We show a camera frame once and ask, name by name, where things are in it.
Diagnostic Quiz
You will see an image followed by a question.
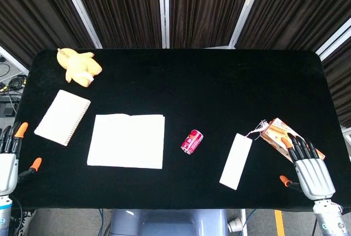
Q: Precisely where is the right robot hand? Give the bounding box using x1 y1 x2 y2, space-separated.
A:
279 132 336 201

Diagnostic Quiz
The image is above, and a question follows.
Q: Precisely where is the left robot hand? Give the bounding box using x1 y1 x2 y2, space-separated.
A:
0 122 43 196

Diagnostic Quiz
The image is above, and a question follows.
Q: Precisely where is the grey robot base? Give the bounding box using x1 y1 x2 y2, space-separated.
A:
109 209 230 236

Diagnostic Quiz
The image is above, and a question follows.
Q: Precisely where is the spiral-bound white notebook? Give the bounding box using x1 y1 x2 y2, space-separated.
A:
33 89 92 147

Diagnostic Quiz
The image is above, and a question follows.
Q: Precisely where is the white book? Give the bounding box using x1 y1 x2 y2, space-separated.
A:
87 114 166 170

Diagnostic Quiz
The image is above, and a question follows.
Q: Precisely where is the orange snack box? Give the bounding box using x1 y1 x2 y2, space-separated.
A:
260 117 326 162

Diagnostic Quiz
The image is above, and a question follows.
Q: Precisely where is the white bookmark with tassel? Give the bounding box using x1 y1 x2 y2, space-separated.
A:
219 120 271 190

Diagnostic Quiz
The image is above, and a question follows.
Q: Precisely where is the white cup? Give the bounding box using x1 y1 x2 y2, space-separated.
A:
227 217 244 233

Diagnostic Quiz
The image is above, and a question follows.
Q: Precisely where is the yellow plush toy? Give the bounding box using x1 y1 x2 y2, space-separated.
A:
56 48 103 88

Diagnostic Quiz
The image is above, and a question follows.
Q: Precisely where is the red soda can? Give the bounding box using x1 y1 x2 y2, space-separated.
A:
180 129 204 155

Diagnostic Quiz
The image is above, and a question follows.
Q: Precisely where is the black table cloth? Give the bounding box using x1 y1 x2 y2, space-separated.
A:
10 48 351 211

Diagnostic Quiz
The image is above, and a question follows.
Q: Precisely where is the black cable bundle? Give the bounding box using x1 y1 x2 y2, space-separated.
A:
0 63 28 102

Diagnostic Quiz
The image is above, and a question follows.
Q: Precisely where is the blue cable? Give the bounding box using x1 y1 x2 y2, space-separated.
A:
98 209 110 236

